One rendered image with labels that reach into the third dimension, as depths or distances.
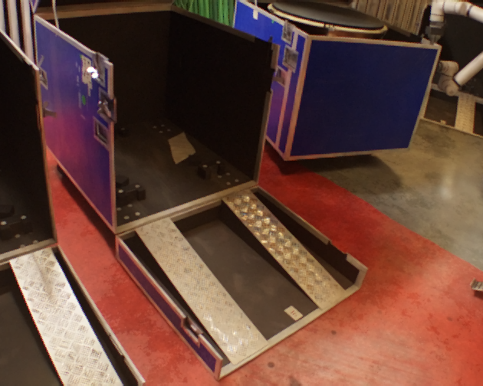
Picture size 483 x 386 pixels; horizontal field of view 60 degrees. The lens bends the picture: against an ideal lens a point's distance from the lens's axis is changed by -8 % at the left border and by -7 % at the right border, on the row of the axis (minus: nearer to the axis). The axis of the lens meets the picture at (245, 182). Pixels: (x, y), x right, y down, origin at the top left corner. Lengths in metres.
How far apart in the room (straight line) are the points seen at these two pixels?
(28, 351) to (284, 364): 1.00
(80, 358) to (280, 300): 0.89
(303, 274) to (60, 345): 1.12
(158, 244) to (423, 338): 1.28
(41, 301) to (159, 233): 0.62
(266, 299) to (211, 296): 0.26
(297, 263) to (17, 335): 1.28
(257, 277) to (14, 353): 1.10
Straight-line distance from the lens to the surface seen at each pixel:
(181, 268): 2.00
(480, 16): 3.23
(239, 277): 2.12
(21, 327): 1.96
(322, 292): 2.14
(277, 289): 2.11
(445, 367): 2.11
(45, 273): 1.98
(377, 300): 2.24
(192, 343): 1.81
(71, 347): 1.79
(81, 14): 2.70
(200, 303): 1.91
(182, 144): 2.83
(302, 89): 2.65
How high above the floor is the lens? 1.48
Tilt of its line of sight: 31 degrees down
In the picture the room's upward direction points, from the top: 8 degrees clockwise
